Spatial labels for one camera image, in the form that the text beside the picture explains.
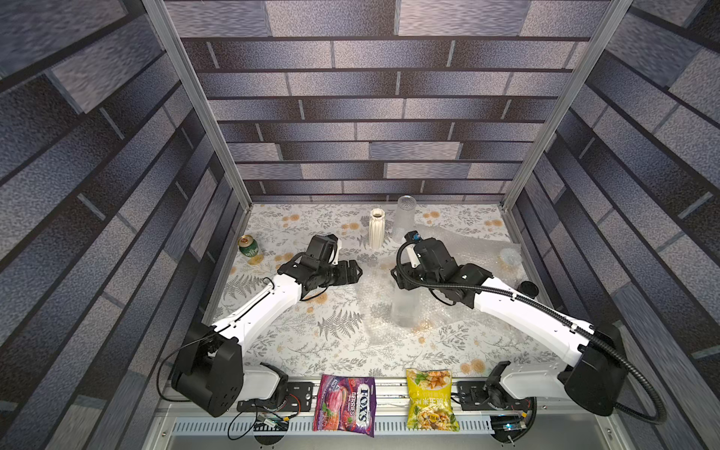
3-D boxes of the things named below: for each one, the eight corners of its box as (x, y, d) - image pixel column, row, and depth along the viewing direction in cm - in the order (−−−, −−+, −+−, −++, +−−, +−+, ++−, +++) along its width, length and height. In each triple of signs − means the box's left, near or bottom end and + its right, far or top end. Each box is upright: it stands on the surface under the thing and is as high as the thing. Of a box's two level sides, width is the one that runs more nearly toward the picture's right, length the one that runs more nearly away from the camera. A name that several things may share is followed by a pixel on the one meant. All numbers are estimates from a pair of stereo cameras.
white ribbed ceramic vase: (369, 250, 107) (370, 221, 93) (369, 238, 111) (370, 208, 97) (382, 250, 107) (385, 221, 93) (382, 238, 111) (384, 208, 97)
